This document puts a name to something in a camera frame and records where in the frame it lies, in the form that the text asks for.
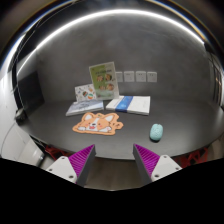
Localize orange corgi mouse pad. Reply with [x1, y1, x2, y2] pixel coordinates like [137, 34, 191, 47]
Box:
[72, 112, 123, 136]

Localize white and blue book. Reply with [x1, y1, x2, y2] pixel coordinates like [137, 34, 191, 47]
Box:
[106, 96, 151, 115]

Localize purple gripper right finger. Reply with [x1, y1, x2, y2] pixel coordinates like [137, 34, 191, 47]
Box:
[133, 144, 181, 185]

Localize green standing picture book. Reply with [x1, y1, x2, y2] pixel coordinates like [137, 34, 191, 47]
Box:
[89, 62, 119, 100]

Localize red stool right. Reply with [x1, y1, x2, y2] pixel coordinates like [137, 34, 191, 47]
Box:
[174, 147, 208, 168]

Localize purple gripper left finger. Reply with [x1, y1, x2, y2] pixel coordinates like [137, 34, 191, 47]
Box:
[47, 145, 96, 187]

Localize black monitor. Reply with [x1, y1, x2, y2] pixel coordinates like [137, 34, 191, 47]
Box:
[17, 71, 45, 116]

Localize grey book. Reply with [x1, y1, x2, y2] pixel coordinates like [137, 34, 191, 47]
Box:
[66, 100, 104, 116]

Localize small white picture card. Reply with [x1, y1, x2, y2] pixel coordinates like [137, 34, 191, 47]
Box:
[75, 84, 96, 102]

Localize white wall socket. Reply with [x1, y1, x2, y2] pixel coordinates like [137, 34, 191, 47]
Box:
[116, 72, 123, 82]
[124, 71, 135, 82]
[135, 71, 146, 82]
[147, 72, 157, 82]

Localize red stool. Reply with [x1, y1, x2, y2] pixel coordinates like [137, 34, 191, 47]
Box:
[45, 146, 70, 160]
[174, 147, 208, 168]

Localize red stool left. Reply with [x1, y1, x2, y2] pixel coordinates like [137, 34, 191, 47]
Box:
[45, 146, 70, 160]

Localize teal computer mouse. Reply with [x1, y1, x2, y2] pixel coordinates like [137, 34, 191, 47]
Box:
[149, 124, 163, 141]

